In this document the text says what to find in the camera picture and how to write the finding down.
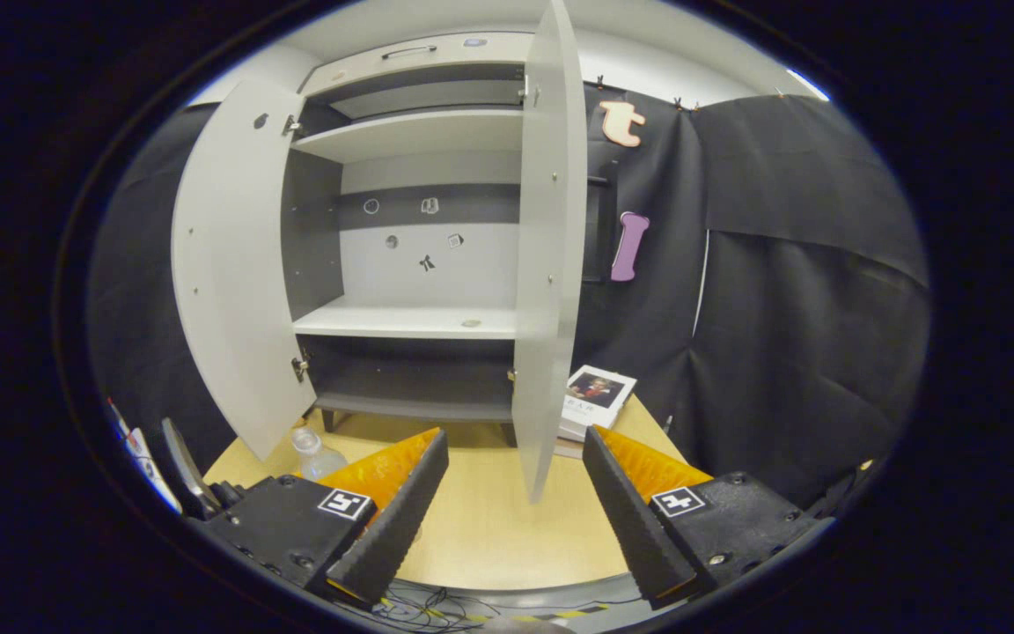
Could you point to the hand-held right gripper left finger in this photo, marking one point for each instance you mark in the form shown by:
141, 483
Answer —
401, 519

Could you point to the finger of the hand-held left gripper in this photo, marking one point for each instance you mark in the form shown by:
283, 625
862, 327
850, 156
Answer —
186, 471

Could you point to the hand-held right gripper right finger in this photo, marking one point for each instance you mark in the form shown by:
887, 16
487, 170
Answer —
626, 519

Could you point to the green label bottle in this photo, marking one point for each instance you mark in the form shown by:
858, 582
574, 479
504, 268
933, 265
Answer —
313, 453

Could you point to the white cabinet door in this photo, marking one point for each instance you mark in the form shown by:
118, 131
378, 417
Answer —
547, 264
234, 264

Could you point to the white and grey cabinet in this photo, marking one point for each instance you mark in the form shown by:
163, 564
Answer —
419, 132

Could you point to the white book with portrait cover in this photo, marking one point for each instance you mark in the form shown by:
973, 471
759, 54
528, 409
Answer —
593, 401

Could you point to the black backdrop cloth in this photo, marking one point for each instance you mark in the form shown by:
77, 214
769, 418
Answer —
806, 308

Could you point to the small ceiling light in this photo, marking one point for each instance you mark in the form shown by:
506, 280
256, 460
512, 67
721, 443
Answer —
808, 84

